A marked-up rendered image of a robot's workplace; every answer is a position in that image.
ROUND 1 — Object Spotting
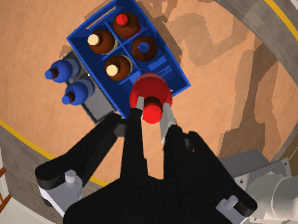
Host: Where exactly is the red labeled bottle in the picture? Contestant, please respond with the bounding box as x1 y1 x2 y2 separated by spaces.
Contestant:
129 73 173 124

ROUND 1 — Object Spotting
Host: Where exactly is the brown bottle with red cap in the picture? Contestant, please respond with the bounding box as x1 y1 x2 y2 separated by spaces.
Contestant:
113 12 140 40

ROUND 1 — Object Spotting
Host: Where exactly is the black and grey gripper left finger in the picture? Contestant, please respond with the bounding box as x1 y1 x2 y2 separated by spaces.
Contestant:
35 96 154 224

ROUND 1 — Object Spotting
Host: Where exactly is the brown bottle with cream cap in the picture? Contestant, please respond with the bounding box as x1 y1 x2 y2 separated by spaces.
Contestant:
88 29 119 54
104 55 133 81

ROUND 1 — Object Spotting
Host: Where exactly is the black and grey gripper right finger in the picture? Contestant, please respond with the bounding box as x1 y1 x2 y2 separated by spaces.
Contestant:
159 102 258 224

